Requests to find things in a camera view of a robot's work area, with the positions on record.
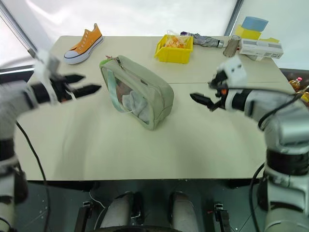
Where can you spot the small purple item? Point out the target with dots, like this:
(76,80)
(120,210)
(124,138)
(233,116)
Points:
(185,33)

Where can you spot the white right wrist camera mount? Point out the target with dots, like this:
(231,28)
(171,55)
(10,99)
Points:
(234,70)

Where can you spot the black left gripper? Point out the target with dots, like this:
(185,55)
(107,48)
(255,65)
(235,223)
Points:
(59,89)

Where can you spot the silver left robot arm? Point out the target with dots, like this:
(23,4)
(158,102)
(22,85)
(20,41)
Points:
(14,99)

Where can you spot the yellow box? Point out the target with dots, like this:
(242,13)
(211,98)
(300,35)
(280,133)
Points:
(248,33)

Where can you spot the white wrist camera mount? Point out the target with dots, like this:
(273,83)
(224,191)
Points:
(49,61)
(234,70)

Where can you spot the clear bag of orange items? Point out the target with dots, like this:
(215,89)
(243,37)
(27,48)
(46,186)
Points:
(177,41)

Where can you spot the yellow plastic bin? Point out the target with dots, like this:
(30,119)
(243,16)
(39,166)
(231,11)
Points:
(172,52)

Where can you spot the oil bottle pink cap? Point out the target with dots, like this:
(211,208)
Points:
(296,84)

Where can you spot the grey metallic cylinder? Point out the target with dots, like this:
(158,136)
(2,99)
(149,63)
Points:
(231,46)

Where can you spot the grey right robot leg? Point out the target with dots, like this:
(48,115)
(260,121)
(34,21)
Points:
(184,210)

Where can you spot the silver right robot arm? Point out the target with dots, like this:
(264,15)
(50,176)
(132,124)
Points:
(285,116)

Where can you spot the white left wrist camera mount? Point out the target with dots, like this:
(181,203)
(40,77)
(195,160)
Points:
(49,61)

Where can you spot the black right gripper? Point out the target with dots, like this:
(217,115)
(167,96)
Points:
(220,101)

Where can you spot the orange canvas sneaker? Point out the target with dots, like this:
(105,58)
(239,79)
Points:
(83,46)

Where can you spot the light green zippered pouch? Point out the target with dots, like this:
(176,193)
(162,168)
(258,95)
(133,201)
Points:
(135,91)

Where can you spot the black floor bracket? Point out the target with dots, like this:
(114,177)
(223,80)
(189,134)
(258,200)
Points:
(82,216)
(222,217)

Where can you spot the grey frame post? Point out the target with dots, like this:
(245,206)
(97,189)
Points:
(233,17)

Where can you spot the yellow packet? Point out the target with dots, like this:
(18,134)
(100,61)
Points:
(304,94)

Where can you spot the grey metal pole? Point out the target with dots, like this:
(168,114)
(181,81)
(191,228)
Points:
(17,26)

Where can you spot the grey left robot leg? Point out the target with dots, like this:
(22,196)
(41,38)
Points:
(118,210)

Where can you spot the grey robot leg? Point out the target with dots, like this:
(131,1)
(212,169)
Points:
(118,210)
(184,210)

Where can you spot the white cardboard box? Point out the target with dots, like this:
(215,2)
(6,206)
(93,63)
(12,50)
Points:
(262,48)

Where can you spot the yellow flat sheet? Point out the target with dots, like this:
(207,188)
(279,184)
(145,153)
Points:
(269,39)

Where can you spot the grey folded umbrella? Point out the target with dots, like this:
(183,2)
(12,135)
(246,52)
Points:
(205,39)

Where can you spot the light blue roll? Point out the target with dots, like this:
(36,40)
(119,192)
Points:
(254,23)

